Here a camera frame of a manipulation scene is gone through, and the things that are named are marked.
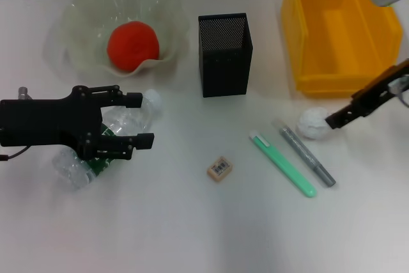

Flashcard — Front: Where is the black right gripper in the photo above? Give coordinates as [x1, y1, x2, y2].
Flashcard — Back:
[325, 58, 409, 130]

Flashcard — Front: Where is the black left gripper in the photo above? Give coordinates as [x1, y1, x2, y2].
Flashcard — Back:
[0, 84, 155, 161]

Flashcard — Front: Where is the clear green-label water bottle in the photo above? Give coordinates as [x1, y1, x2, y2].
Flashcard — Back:
[50, 89, 164, 191]

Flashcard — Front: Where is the white paper ball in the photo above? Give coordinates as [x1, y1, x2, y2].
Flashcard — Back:
[295, 107, 333, 141]

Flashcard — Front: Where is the silver marker pen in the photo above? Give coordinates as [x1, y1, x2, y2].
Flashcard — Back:
[271, 119, 337, 187]

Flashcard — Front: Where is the green pen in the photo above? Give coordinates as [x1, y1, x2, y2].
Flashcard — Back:
[248, 129, 318, 198]

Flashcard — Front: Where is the beige eraser with barcode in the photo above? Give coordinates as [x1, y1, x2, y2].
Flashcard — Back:
[206, 155, 232, 183]

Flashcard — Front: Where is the red round ball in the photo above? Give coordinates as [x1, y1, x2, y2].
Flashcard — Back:
[107, 20, 160, 72]

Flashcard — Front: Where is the black mesh pen holder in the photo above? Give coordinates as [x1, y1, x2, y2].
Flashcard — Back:
[197, 13, 254, 98]

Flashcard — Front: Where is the clear wavy glass fruit plate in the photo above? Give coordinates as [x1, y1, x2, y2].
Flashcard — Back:
[43, 0, 189, 79]

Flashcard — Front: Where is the yellow plastic bin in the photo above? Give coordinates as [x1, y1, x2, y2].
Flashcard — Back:
[281, 0, 404, 98]

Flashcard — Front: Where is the left gripper silver connector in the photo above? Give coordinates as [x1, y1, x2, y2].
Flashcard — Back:
[18, 86, 34, 100]

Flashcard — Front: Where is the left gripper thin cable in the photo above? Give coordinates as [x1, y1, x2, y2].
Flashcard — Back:
[0, 146, 32, 162]

